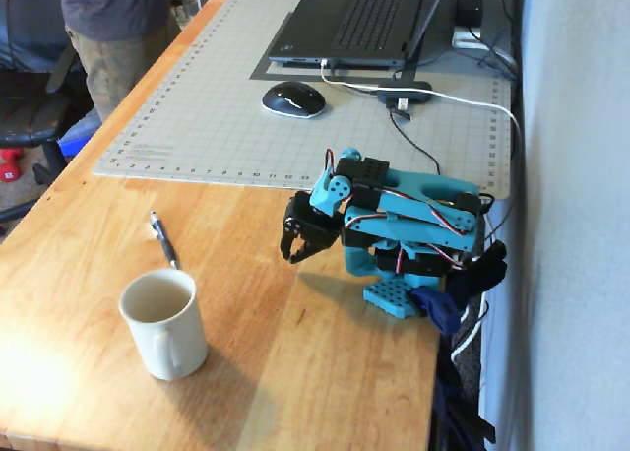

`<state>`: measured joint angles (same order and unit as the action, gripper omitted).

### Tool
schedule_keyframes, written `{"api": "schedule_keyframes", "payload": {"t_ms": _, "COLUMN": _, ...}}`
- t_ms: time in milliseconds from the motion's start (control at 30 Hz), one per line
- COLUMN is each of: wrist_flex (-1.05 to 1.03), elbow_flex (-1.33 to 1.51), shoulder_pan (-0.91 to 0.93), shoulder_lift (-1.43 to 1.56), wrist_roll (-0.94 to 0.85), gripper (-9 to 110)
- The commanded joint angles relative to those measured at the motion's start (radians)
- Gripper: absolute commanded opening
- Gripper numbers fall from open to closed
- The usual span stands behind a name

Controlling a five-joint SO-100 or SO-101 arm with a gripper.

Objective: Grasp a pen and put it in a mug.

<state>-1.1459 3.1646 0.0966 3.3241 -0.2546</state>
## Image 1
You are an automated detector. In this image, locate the black silver pen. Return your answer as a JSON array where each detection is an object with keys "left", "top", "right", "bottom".
[{"left": 149, "top": 211, "right": 180, "bottom": 271}]

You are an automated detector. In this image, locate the black USB hub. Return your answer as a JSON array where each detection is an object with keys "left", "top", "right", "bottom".
[{"left": 376, "top": 80, "right": 433, "bottom": 105}]

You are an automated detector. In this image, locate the black office chair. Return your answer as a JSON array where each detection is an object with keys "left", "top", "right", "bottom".
[{"left": 0, "top": 0, "right": 95, "bottom": 226}]

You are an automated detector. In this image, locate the black desk device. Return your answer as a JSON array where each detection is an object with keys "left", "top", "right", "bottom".
[{"left": 455, "top": 0, "right": 486, "bottom": 28}]

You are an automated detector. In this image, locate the silver stand base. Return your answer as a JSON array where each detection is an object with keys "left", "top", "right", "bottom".
[{"left": 451, "top": 25, "right": 494, "bottom": 49}]

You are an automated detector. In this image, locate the blue box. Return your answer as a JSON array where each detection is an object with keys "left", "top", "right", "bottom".
[{"left": 57, "top": 106, "right": 103, "bottom": 162}]

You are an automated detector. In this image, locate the white ceramic mug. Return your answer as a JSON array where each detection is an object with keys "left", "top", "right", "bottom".
[{"left": 118, "top": 268, "right": 209, "bottom": 382}]

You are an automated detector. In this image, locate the white USB cable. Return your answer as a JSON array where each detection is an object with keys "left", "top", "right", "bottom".
[{"left": 319, "top": 58, "right": 524, "bottom": 366}]

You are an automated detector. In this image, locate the thin black hub cable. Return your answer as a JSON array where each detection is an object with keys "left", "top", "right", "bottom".
[{"left": 387, "top": 97, "right": 443, "bottom": 175}]

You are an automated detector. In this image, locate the grey gridded cutting mat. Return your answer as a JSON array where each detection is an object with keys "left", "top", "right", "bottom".
[{"left": 92, "top": 0, "right": 513, "bottom": 204}]

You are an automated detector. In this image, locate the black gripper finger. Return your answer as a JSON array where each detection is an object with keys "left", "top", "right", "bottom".
[
  {"left": 288, "top": 237, "right": 330, "bottom": 266},
  {"left": 280, "top": 225, "right": 299, "bottom": 263}
]

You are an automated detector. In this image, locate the person in grey shirt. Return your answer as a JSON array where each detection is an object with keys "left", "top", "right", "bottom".
[{"left": 58, "top": 0, "right": 171, "bottom": 125}]

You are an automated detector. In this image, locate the black laptop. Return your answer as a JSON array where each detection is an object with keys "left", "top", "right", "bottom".
[{"left": 268, "top": 0, "right": 452, "bottom": 71}]

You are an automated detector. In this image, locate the black teal gripper body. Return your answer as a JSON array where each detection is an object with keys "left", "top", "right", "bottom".
[{"left": 283, "top": 190, "right": 342, "bottom": 250}]

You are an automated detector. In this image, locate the blue table clamp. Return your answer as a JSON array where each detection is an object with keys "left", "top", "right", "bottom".
[{"left": 410, "top": 241, "right": 508, "bottom": 337}]

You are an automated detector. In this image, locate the black silver computer mouse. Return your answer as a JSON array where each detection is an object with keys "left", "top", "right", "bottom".
[{"left": 260, "top": 80, "right": 328, "bottom": 121}]

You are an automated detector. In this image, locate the red dumbbell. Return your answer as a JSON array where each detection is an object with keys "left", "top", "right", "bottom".
[{"left": 0, "top": 148, "right": 26, "bottom": 184}]

